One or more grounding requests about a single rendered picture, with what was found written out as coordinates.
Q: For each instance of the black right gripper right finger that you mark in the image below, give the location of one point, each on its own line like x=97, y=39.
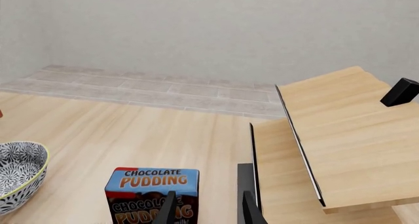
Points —
x=252, y=213

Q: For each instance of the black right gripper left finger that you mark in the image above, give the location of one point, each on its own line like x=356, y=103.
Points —
x=168, y=211

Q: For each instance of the pale wooden drawer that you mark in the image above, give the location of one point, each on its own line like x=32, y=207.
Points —
x=281, y=165

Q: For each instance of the pale wooden cabinet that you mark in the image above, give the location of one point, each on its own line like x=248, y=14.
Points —
x=353, y=135

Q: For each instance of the chocolate pudding box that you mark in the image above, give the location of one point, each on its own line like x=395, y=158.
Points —
x=154, y=182

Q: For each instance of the black white patterned bowl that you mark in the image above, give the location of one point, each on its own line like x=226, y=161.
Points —
x=23, y=170

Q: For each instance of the red-brown object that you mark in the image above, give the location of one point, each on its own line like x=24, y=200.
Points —
x=1, y=113

